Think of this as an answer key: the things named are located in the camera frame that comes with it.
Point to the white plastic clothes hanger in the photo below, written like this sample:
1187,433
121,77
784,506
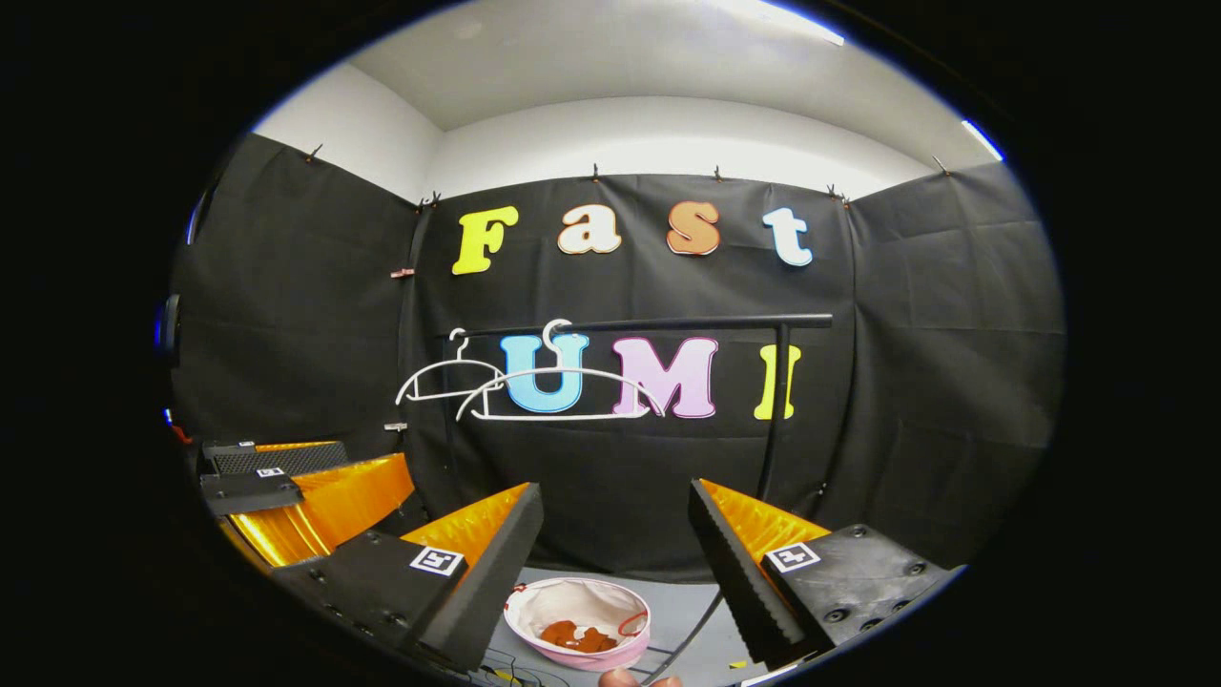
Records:
434,398
572,417

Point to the pink white laundry hamper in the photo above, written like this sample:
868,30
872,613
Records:
572,599

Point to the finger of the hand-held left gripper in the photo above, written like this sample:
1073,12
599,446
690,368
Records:
248,491
277,458

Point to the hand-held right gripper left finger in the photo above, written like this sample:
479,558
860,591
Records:
482,582

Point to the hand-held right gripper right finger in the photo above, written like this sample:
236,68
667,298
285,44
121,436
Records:
739,582

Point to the black clothes rack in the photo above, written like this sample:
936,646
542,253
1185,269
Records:
687,323

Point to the black backdrop cloth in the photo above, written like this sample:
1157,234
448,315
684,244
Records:
935,382

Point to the orange jacket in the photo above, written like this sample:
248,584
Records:
577,637

